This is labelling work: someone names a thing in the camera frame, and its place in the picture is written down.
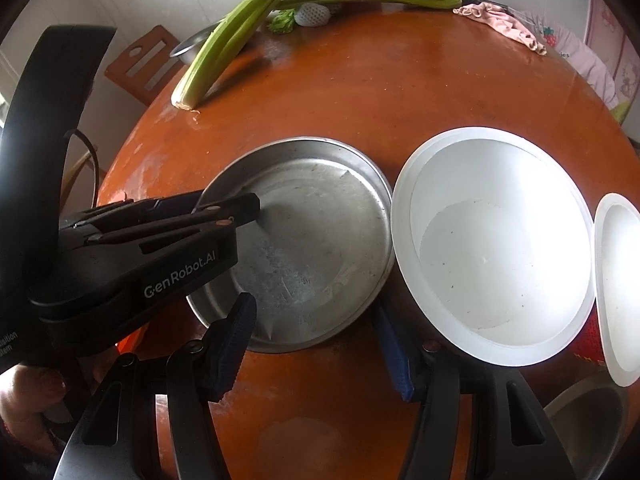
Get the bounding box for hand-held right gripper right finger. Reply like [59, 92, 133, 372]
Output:
[375, 302, 571, 480]

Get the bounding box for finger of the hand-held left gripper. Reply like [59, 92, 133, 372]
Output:
[60, 190, 207, 229]
[87, 194, 262, 255]

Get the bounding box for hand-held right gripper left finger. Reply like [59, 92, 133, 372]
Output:
[52, 291, 258, 480]

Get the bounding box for shallow round steel pan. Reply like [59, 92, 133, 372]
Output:
[186, 136, 393, 355]

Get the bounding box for red paper bowl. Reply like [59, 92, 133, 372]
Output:
[594, 192, 640, 387]
[391, 127, 597, 366]

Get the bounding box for large steel bowl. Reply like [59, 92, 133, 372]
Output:
[542, 375, 628, 480]

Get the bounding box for person's left hand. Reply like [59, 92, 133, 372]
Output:
[0, 349, 118, 442]

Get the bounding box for wooden armchair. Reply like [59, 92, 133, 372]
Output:
[62, 147, 108, 211]

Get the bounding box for wooden slat-back chair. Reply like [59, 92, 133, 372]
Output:
[104, 25, 182, 107]

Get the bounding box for small steel bowl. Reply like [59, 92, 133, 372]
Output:
[169, 20, 226, 66]

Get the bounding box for long celery bunch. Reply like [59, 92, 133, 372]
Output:
[171, 0, 331, 111]

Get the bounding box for dark floral clothing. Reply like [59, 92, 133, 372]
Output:
[0, 410, 76, 480]

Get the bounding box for white foam fruit net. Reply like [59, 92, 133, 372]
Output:
[294, 2, 332, 27]

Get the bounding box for pink cloth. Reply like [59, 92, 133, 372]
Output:
[452, 2, 548, 56]

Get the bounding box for pink printed garment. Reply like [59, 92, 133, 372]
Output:
[520, 7, 633, 126]

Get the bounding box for pink cartoon door curtain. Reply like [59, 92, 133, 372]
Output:
[582, 0, 640, 111]

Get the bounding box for black cable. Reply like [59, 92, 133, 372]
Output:
[65, 130, 98, 208]

